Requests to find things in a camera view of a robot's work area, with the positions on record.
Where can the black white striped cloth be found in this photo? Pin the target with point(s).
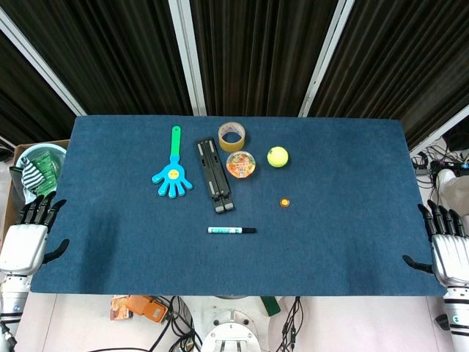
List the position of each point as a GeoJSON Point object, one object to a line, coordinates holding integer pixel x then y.
{"type": "Point", "coordinates": [31, 176]}

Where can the green white marker pen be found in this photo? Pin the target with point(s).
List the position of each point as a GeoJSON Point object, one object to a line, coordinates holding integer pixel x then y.
{"type": "Point", "coordinates": [231, 230]}

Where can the black folding stand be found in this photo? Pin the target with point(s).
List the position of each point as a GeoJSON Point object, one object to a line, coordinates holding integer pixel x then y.
{"type": "Point", "coordinates": [214, 174]}

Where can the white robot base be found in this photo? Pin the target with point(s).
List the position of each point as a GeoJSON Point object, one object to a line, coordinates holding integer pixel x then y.
{"type": "Point", "coordinates": [229, 330]}

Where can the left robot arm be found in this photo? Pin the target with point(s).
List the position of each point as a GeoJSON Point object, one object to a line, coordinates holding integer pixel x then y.
{"type": "Point", "coordinates": [12, 300]}

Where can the clear packing tape roll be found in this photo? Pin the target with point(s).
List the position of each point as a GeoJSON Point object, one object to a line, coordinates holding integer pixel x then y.
{"type": "Point", "coordinates": [232, 136]}

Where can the light green plastic basin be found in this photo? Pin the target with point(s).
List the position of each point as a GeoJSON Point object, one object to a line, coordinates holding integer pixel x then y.
{"type": "Point", "coordinates": [36, 154]}

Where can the green white box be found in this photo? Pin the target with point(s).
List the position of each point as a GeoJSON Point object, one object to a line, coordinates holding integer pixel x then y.
{"type": "Point", "coordinates": [270, 305]}

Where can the small orange cap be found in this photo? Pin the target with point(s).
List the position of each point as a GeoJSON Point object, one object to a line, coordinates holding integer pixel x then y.
{"type": "Point", "coordinates": [284, 202]}

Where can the cardboard box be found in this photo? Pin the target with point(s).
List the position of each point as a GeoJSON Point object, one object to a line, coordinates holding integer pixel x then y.
{"type": "Point", "coordinates": [14, 183]}

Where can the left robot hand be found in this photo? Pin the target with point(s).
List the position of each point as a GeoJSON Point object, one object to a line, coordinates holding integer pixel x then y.
{"type": "Point", "coordinates": [25, 240]}

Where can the orange handheld device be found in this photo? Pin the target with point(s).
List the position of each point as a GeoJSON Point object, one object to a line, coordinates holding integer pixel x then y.
{"type": "Point", "coordinates": [144, 309]}

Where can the blue felt table mat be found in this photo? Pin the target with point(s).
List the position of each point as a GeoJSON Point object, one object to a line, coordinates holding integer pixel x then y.
{"type": "Point", "coordinates": [146, 238]}

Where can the yellow-green tennis ball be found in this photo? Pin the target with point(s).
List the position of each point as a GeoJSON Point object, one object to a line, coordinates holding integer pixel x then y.
{"type": "Point", "coordinates": [278, 157]}

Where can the orange jelly cup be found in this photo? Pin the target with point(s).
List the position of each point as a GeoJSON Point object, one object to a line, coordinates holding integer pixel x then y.
{"type": "Point", "coordinates": [242, 165]}

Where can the green packets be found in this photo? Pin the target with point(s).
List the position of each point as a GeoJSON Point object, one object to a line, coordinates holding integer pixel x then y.
{"type": "Point", "coordinates": [49, 172]}

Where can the blue green hand clapper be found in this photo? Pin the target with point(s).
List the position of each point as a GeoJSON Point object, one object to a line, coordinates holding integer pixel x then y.
{"type": "Point", "coordinates": [172, 174]}

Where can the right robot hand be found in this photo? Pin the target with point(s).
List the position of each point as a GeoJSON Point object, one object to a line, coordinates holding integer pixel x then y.
{"type": "Point", "coordinates": [448, 253]}

